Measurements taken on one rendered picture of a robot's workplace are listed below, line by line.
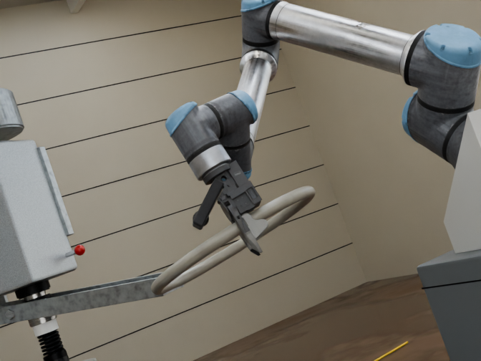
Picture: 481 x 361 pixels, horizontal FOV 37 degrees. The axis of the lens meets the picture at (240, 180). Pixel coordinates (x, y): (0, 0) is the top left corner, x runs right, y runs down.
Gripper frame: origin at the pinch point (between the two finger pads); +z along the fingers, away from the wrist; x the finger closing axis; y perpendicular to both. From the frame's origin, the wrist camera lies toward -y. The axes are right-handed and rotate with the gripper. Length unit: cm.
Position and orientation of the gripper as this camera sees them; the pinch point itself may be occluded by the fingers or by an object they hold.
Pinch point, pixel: (254, 251)
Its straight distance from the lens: 163.2
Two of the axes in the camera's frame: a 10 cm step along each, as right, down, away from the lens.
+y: 8.5, -5.1, 1.6
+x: -0.5, 2.1, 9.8
